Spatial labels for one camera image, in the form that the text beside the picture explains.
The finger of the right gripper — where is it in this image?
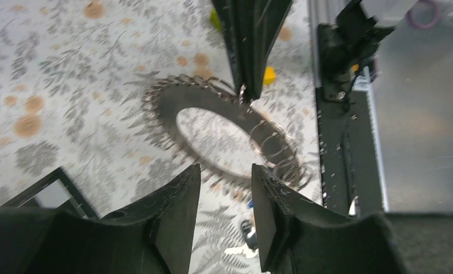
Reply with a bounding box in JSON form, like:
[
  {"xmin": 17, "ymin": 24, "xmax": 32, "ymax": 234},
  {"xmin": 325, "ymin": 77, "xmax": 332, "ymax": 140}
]
[
  {"xmin": 245, "ymin": 0, "xmax": 292, "ymax": 100},
  {"xmin": 212, "ymin": 0, "xmax": 251, "ymax": 93}
]

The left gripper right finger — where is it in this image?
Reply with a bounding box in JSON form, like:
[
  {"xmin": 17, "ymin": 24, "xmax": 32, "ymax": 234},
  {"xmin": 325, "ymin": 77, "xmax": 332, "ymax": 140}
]
[{"xmin": 251, "ymin": 164, "xmax": 407, "ymax": 273}]

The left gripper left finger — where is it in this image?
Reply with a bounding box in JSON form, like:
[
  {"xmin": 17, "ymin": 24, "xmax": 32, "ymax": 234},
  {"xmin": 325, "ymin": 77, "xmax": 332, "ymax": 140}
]
[{"xmin": 0, "ymin": 164, "xmax": 201, "ymax": 273}]

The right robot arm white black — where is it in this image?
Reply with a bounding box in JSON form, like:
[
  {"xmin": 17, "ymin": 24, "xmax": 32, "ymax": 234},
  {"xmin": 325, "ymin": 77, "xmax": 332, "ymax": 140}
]
[{"xmin": 212, "ymin": 1, "xmax": 395, "ymax": 103}]

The yellow cube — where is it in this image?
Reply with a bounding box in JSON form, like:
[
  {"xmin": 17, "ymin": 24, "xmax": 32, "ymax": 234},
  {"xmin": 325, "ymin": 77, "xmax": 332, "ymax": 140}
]
[{"xmin": 263, "ymin": 66, "xmax": 276, "ymax": 86}]

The black white chessboard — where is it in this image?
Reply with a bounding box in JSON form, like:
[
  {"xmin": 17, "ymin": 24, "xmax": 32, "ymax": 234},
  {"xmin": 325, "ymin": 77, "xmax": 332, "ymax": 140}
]
[{"xmin": 3, "ymin": 167, "xmax": 98, "ymax": 219}]

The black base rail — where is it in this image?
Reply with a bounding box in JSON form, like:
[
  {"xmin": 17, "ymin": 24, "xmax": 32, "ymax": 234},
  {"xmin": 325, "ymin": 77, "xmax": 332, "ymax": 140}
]
[{"xmin": 316, "ymin": 88, "xmax": 386, "ymax": 217}]

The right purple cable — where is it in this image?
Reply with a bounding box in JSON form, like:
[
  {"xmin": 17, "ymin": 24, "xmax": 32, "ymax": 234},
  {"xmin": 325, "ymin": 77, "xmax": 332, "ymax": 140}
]
[{"xmin": 407, "ymin": 0, "xmax": 441, "ymax": 30}]

